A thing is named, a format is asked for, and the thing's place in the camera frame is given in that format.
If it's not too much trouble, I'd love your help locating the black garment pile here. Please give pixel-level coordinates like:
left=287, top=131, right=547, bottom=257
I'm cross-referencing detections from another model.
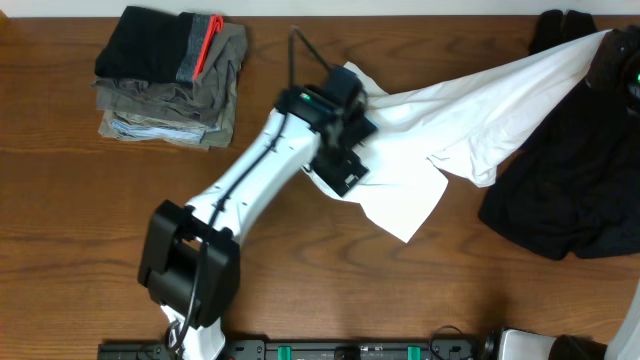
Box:
left=477, top=8, right=640, bottom=261

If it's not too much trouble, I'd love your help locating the white t-shirt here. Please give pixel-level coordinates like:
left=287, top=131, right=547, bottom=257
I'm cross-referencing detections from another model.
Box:
left=304, top=29, right=611, bottom=245

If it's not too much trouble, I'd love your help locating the folded black garment red trim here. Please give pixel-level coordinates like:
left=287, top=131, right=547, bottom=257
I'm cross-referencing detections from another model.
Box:
left=94, top=6, right=224, bottom=84

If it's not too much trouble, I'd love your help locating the folded olive grey garment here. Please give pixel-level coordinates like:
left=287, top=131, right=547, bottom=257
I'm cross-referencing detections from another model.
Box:
left=93, top=23, right=248, bottom=150

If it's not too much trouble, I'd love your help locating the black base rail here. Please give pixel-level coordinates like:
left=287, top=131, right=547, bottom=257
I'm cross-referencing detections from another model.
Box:
left=97, top=338, right=501, bottom=360

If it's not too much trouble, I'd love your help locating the folded light blue garment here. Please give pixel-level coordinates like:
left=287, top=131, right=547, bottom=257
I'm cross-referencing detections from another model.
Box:
left=100, top=118, right=207, bottom=145

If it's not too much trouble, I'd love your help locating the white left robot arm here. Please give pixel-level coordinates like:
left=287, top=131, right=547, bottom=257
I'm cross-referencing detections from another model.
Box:
left=138, top=84, right=376, bottom=359

